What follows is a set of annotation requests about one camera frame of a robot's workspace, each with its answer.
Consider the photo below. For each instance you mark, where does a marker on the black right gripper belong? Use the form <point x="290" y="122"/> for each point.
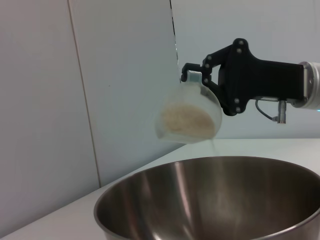
<point x="262" y="80"/>

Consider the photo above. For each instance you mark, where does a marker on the stainless steel mixing bowl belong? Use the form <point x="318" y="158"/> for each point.
<point x="200" y="205"/>

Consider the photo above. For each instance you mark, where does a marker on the clear plastic measuring cup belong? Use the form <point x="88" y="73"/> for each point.
<point x="185" y="97"/>

